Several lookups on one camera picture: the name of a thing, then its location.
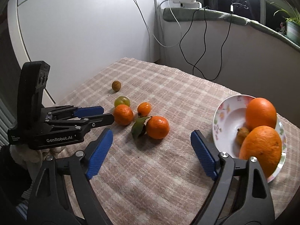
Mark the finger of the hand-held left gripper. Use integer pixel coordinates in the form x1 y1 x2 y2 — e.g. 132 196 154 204
45 113 115 129
44 105 105 120

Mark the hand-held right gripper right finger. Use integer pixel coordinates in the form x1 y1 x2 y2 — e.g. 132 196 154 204
190 130 276 225

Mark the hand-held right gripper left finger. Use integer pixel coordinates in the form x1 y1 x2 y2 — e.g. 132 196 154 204
27 128 114 225

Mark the medium orange tangerine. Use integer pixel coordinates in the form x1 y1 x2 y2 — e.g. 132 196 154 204
113 104 134 126

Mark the small oval tangerine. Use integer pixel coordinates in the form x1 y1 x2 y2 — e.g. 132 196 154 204
137 102 152 118

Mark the small brown fruit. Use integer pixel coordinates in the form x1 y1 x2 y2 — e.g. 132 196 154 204
235 127 250 145

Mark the white floral plate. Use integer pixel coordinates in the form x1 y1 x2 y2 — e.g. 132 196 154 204
212 94 288 184

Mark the tangerine with green leaf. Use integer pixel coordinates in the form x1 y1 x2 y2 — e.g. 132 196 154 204
131 116 170 140

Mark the large orange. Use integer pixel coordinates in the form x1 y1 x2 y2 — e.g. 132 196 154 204
238 126 282 178
245 97 277 131

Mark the person's left forearm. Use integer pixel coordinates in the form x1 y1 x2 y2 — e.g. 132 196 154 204
9 144 67 170

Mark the plaid beige tablecloth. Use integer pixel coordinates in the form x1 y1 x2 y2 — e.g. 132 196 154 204
23 57 298 225

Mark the white cabinet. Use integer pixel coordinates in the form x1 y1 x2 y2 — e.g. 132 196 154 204
7 0 162 106

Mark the grey windowsill cushion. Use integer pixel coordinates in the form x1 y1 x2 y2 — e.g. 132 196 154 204
162 7 300 52

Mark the white power strip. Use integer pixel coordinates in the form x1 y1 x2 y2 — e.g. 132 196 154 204
169 0 202 8

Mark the potted spider plant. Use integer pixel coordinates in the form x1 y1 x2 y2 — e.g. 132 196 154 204
271 1 300 44

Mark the white cable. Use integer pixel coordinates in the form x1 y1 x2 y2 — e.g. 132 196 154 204
123 0 182 47

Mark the black cable with inline switch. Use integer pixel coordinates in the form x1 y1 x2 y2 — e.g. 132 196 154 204
210 0 249 80

